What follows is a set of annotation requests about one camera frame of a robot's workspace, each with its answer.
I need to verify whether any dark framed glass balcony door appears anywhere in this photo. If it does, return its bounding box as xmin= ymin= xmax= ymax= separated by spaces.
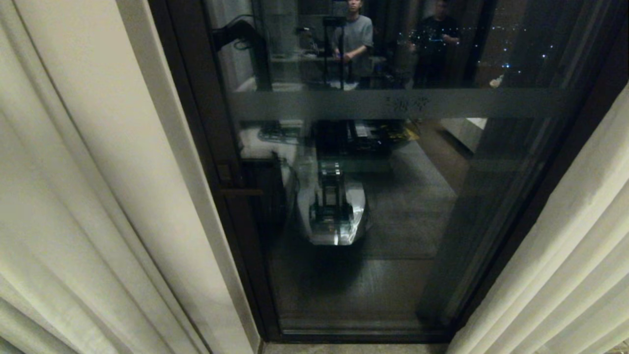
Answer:
xmin=147 ymin=0 xmax=629 ymax=344

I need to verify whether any cream fabric curtain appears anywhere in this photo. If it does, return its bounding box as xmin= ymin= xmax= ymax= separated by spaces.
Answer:
xmin=446 ymin=83 xmax=629 ymax=354
xmin=0 ymin=0 xmax=261 ymax=354

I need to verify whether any dark door handle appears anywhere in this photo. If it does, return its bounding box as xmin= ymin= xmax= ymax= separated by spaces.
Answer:
xmin=220 ymin=187 xmax=264 ymax=198

